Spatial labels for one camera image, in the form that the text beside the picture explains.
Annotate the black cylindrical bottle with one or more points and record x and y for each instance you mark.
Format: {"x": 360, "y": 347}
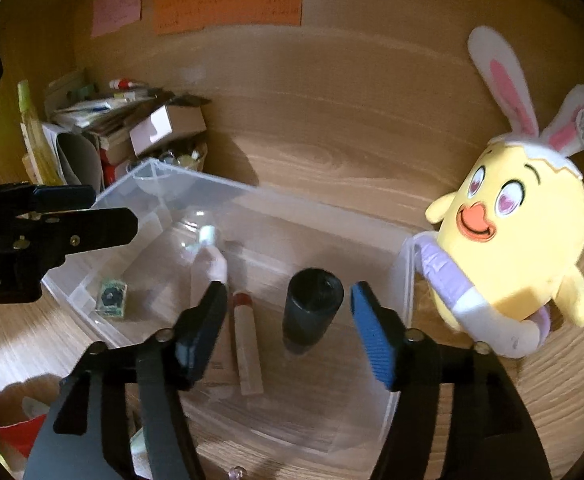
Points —
{"x": 307, "y": 320}

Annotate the red cloth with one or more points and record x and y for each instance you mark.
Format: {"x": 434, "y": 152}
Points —
{"x": 19, "y": 432}

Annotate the small cardboard box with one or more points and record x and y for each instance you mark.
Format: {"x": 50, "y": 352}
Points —
{"x": 172, "y": 125}

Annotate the red and white marker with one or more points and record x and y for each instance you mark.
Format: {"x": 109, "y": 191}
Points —
{"x": 127, "y": 82}

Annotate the pink tube with red cap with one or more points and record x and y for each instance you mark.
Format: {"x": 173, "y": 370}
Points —
{"x": 247, "y": 350}

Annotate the clear plastic storage bin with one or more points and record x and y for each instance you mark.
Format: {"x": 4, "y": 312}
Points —
{"x": 272, "y": 410}

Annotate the small green patterned box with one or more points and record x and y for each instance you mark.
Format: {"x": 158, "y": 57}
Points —
{"x": 112, "y": 299}

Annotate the clear plastic bowl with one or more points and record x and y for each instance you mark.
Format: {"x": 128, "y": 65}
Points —
{"x": 164, "y": 180}

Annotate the grey rolled sheet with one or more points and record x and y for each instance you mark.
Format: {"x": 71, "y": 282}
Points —
{"x": 77, "y": 160}

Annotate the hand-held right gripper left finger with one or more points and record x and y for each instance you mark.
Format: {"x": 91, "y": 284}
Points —
{"x": 207, "y": 325}

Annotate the pink tube white cap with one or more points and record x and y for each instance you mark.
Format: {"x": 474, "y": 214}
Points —
{"x": 209, "y": 265}

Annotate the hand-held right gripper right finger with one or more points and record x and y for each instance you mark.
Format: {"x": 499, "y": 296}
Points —
{"x": 371, "y": 340}

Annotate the pink paper note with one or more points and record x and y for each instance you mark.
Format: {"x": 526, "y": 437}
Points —
{"x": 117, "y": 5}

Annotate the clear plastic capsule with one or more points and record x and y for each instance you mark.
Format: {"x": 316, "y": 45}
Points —
{"x": 192, "y": 235}

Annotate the orange paper note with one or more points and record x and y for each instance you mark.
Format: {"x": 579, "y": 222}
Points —
{"x": 232, "y": 7}

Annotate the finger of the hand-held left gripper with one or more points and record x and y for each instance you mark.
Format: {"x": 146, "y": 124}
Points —
{"x": 102, "y": 232}
{"x": 62, "y": 197}

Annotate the yellow chick plush toy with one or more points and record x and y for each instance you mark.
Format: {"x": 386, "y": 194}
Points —
{"x": 521, "y": 240}

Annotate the yellow-green bottle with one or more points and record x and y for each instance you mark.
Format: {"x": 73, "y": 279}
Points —
{"x": 34, "y": 135}

